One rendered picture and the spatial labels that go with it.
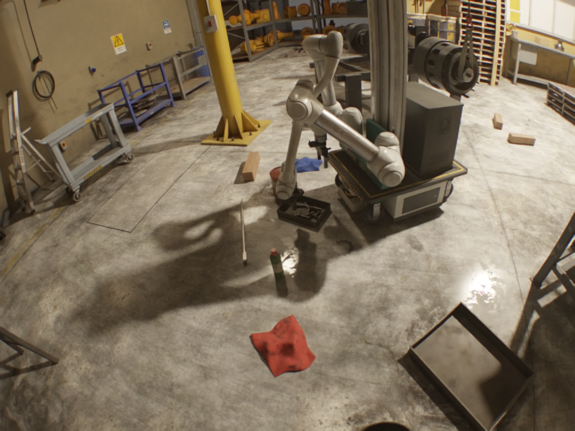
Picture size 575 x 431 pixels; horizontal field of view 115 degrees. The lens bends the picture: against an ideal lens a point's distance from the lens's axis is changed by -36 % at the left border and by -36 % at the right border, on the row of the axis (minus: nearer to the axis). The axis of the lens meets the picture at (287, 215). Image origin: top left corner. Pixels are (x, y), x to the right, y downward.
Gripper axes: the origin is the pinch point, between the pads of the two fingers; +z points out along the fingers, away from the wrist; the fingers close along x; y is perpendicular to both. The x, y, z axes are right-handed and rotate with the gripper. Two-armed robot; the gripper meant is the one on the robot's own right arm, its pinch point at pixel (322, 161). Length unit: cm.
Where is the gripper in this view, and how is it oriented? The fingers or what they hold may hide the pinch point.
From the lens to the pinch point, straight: 211.1
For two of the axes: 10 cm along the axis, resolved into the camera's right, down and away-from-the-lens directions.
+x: -2.7, -6.0, 7.5
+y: 9.5, -2.7, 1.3
